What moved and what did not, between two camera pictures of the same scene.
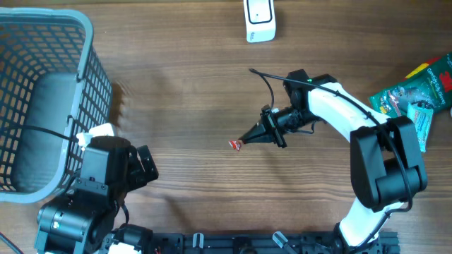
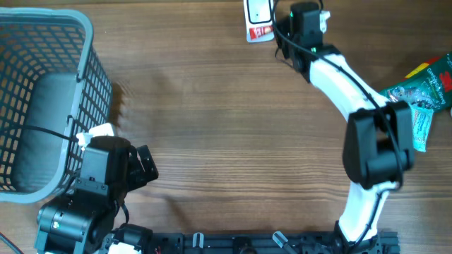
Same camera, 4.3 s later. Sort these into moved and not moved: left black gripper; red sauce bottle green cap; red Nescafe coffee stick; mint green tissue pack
Moved: red Nescafe coffee stick
Not moved: red sauce bottle green cap; left black gripper; mint green tissue pack
